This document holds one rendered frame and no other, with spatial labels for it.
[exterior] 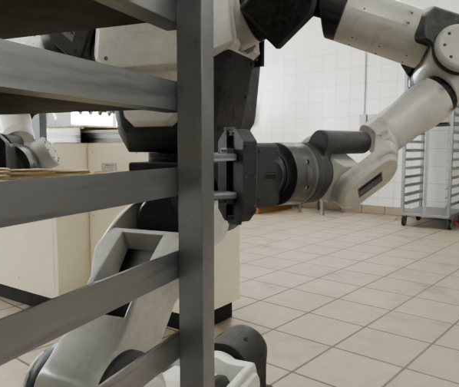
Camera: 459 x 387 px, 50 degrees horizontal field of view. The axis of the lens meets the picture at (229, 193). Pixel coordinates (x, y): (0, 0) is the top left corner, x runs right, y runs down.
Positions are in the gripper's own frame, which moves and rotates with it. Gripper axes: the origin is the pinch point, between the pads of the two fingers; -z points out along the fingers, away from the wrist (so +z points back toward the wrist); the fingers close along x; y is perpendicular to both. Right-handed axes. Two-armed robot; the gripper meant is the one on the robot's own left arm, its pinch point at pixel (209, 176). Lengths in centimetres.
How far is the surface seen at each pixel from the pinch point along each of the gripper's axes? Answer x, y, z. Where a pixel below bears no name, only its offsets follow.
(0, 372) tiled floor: -78, -137, 1
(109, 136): 9, -174, 61
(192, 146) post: 3.8, 7.6, -7.4
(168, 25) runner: 16.5, 4.3, -8.3
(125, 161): -3, -162, 63
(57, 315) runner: -8.8, 15.1, -24.2
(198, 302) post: -12.8, 8.1, -7.1
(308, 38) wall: 147, -425, 448
